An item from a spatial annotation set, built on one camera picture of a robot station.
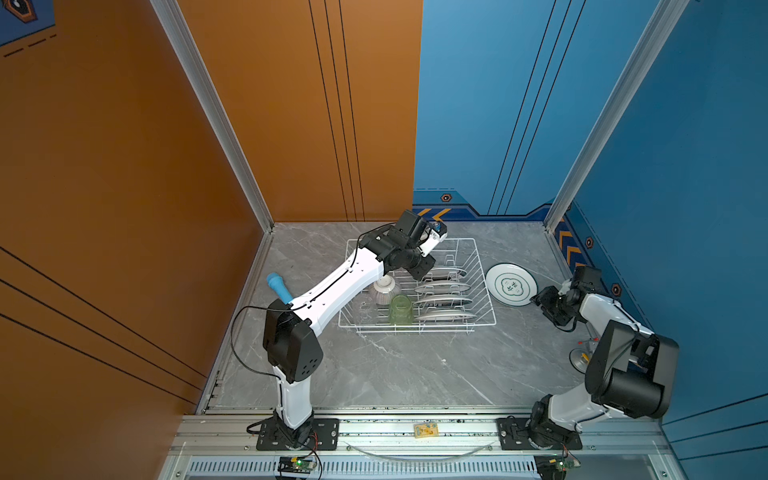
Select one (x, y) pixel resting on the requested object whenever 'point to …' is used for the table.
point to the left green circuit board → (296, 465)
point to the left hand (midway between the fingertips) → (428, 258)
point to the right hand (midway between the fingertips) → (535, 302)
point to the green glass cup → (401, 310)
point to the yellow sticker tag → (426, 430)
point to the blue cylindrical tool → (279, 287)
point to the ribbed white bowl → (384, 288)
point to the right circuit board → (555, 467)
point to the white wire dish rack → (458, 260)
